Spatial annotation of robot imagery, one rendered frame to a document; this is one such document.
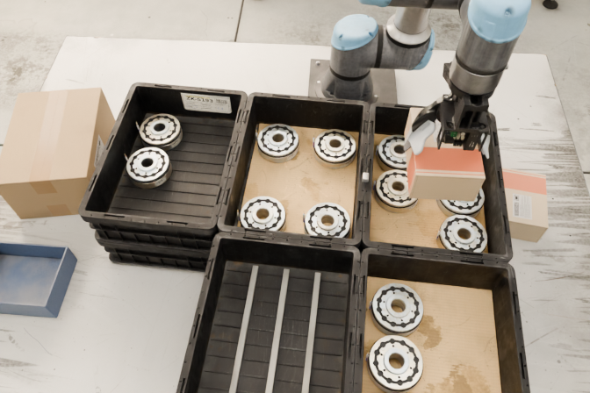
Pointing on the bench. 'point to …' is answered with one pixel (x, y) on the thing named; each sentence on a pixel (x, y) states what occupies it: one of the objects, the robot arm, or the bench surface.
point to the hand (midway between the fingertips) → (443, 148)
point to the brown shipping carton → (53, 150)
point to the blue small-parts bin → (34, 278)
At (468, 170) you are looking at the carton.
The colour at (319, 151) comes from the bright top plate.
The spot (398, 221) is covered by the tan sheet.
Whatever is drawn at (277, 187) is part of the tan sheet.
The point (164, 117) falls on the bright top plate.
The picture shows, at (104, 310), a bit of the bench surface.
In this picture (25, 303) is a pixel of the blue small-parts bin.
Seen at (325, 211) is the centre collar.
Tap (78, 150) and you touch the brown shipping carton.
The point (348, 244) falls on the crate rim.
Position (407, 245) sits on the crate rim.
